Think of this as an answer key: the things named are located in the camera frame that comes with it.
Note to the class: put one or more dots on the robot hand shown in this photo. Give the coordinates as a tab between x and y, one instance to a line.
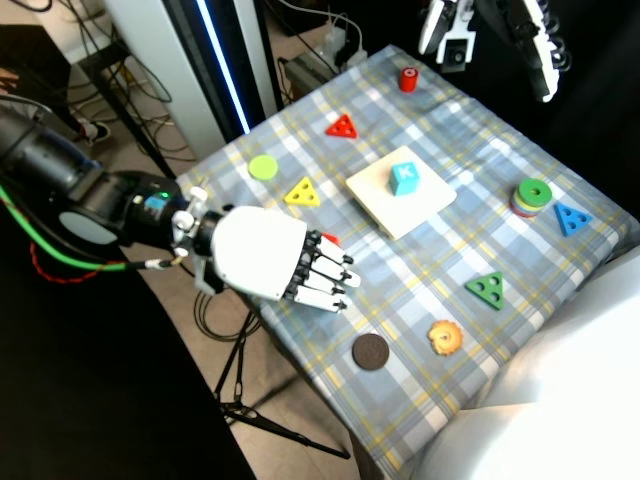
542	55
255	250

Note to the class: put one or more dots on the grey power adapter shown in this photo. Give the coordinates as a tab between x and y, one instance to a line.
305	72

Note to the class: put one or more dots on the green triangle block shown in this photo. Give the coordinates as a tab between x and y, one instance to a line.
486	291

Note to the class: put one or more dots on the blue letter cube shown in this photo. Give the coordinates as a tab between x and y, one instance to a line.
405	177

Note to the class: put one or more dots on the brown chocolate toy cookie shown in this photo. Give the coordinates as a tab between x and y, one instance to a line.
370	352

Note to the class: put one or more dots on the blue triangle block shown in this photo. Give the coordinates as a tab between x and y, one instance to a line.
570	220

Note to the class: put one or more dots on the yellow triangle block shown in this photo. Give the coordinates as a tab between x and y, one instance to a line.
303	196

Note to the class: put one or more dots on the white robot body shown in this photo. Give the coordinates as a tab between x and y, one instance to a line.
575	390

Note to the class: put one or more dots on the red triangle block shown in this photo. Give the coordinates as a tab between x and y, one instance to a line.
343	129

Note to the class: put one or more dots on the small white wooden table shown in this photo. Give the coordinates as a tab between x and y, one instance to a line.
425	210

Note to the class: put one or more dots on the white column with blue light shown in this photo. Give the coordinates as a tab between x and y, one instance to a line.
185	65

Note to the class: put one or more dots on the red wooden cylinder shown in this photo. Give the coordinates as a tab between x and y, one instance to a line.
408	80

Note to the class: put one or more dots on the black tripod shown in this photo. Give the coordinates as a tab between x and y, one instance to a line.
240	400

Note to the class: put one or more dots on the black and white shoe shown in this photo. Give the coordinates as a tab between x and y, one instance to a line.
95	132

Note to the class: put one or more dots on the black metal frame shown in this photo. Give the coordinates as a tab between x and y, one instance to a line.
125	110

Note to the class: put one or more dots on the white power strip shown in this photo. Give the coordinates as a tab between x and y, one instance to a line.
340	42

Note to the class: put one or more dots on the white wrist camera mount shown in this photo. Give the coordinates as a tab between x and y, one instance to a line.
456	52

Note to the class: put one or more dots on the yellow toy cookie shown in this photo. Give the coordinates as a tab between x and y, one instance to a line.
445	338

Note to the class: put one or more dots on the green round disc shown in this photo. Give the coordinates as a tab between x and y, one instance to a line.
263	167

